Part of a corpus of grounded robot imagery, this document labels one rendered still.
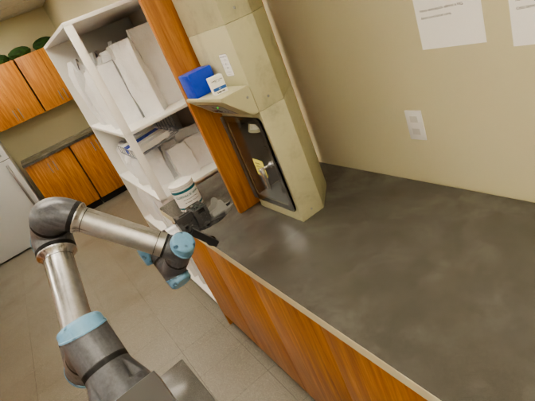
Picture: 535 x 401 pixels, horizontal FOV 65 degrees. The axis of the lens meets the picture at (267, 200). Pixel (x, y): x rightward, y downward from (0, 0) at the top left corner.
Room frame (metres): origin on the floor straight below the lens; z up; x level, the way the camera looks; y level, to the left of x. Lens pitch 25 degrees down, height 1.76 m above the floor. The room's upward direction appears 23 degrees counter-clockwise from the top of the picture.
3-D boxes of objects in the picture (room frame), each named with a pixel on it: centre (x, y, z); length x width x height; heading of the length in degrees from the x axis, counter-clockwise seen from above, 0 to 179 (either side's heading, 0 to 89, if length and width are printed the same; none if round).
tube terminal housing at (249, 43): (1.65, -0.15, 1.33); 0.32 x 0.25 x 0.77; 24
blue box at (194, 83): (1.67, 0.06, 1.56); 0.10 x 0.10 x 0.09; 24
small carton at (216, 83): (1.53, 0.00, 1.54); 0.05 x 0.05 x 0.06; 9
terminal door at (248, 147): (1.60, -0.02, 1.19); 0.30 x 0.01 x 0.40; 23
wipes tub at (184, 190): (2.09, 0.38, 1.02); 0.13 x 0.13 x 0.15
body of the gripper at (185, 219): (1.36, 0.26, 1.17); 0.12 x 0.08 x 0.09; 114
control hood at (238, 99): (1.58, 0.02, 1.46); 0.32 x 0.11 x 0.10; 24
